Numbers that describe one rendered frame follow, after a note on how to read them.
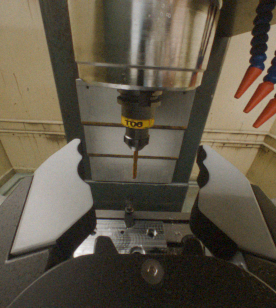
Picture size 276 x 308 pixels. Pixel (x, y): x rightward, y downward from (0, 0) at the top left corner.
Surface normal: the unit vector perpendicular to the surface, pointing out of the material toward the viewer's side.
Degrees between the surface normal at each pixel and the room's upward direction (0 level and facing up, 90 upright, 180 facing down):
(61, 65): 90
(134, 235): 0
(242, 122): 90
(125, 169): 90
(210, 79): 90
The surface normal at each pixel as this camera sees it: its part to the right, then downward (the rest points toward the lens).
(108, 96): 0.02, 0.51
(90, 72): -0.64, 0.36
